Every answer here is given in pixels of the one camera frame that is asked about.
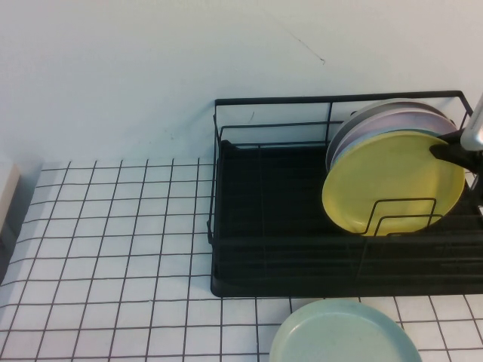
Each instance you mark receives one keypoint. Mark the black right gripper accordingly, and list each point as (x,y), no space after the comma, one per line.
(474,160)

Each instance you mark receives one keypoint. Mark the yellow round plate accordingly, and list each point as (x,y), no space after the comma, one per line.
(377,188)

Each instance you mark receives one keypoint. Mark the pink round plate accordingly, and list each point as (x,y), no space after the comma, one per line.
(396,122)

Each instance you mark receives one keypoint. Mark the grey round plate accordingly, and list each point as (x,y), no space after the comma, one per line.
(371,109)

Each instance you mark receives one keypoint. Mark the light blue round plate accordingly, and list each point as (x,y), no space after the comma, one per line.
(339,154)

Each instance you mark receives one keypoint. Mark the mint green round plate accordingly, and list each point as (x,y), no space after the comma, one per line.
(339,332)

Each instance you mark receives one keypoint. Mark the black plastic drip tray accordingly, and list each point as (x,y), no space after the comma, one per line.
(283,211)

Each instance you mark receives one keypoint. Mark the white black-grid tablecloth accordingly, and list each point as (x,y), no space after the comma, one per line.
(113,264)

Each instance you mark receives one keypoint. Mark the beige block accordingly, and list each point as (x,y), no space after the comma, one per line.
(9,188)

